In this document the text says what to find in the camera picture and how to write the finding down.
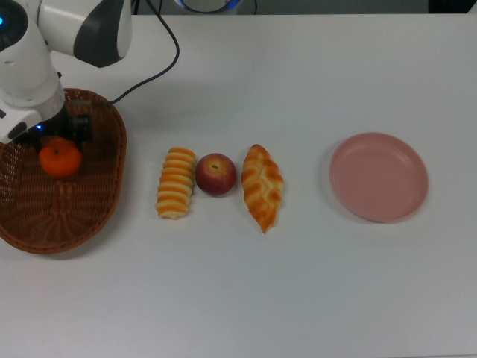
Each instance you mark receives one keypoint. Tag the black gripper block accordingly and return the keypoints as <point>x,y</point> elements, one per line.
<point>80,127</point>

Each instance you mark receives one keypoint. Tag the orange toy tangerine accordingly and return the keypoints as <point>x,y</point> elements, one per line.
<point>59,162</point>

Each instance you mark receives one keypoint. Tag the ridged striped toy bread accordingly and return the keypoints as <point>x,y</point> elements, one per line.
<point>175,182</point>

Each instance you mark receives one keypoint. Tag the red toy apple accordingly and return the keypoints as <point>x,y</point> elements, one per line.
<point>216,177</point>

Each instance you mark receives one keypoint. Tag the braided toy bread loaf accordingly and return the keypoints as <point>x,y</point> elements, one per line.
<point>262,186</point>

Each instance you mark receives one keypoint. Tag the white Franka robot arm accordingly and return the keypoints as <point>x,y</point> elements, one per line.
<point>30,56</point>

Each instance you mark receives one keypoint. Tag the brown woven basket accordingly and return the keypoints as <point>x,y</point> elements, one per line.
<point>56,212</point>

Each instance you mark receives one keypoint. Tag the pink plate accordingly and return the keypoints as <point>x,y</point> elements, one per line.
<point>378,179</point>

